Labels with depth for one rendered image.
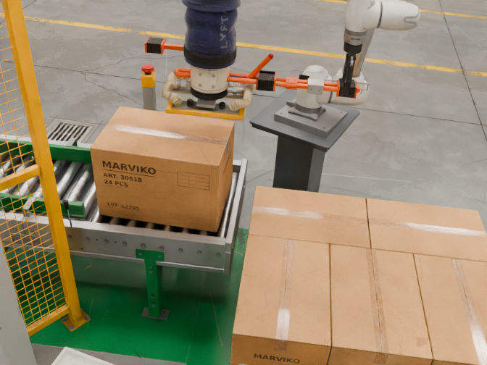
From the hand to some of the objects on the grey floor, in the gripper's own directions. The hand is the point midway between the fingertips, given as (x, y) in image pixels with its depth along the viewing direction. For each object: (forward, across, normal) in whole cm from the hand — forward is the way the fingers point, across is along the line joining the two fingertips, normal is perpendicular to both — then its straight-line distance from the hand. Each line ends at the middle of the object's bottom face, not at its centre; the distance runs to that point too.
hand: (345, 86), depth 236 cm
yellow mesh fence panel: (+128, +72, -145) cm, 206 cm away
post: (+128, -50, -101) cm, 170 cm away
